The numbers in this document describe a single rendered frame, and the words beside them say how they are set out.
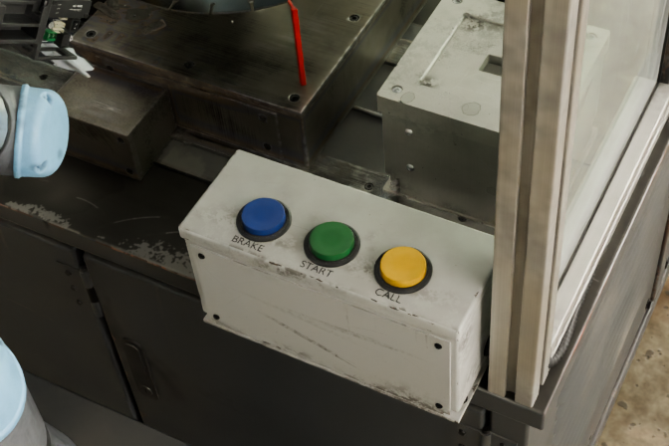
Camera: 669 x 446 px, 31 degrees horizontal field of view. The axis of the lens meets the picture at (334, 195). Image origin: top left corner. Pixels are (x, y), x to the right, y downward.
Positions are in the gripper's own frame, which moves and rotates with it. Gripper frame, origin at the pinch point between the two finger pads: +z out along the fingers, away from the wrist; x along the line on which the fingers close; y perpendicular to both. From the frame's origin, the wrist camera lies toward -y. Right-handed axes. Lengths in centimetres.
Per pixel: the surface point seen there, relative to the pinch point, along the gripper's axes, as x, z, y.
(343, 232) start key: -5.9, -2.1, 38.4
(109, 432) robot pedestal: -32.1, -12.3, 28.3
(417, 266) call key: -5.2, -1.0, 45.8
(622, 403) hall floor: -50, 94, 42
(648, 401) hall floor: -49, 96, 44
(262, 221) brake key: -8.0, -5.3, 31.9
